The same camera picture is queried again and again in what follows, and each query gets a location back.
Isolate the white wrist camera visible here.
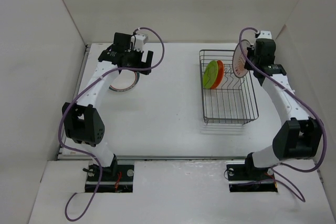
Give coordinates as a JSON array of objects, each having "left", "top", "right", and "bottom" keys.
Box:
[
  {"left": 255, "top": 30, "right": 272, "bottom": 39},
  {"left": 130, "top": 34, "right": 149, "bottom": 51}
]

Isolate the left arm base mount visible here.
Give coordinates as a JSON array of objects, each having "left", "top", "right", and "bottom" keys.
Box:
[{"left": 82, "top": 156, "right": 134, "bottom": 193}]

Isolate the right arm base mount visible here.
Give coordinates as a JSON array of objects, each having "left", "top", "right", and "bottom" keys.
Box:
[{"left": 224, "top": 160, "right": 278, "bottom": 193}]

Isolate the white plate teal rim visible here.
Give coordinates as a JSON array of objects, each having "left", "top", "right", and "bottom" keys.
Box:
[{"left": 109, "top": 71, "right": 140, "bottom": 92}]

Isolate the white plate orange sunburst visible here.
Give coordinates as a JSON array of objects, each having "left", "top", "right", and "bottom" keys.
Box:
[{"left": 232, "top": 39, "right": 250, "bottom": 78}]

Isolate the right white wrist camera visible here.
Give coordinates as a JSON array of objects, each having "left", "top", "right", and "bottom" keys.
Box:
[{"left": 255, "top": 30, "right": 272, "bottom": 39}]

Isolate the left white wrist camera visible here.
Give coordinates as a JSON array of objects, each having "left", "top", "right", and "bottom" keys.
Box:
[{"left": 130, "top": 34, "right": 149, "bottom": 51}]

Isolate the purple cable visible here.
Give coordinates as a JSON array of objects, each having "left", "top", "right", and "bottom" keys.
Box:
[
  {"left": 239, "top": 27, "right": 327, "bottom": 202},
  {"left": 57, "top": 26, "right": 165, "bottom": 221}
]

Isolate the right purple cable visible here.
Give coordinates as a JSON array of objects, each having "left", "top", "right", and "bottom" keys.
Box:
[{"left": 239, "top": 27, "right": 327, "bottom": 202}]

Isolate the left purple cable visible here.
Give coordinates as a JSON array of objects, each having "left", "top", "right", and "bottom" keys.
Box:
[{"left": 57, "top": 26, "right": 165, "bottom": 221}]

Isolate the lime green plate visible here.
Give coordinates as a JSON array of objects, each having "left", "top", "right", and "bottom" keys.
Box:
[{"left": 203, "top": 60, "right": 218, "bottom": 89}]

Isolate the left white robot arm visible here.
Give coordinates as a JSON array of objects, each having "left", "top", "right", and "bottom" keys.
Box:
[{"left": 64, "top": 32, "right": 153, "bottom": 180}]

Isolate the black wire dish rack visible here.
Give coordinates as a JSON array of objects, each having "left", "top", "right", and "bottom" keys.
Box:
[{"left": 199, "top": 49, "right": 259, "bottom": 125}]

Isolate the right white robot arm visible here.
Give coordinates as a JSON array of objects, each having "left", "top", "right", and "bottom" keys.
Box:
[{"left": 243, "top": 38, "right": 322, "bottom": 179}]

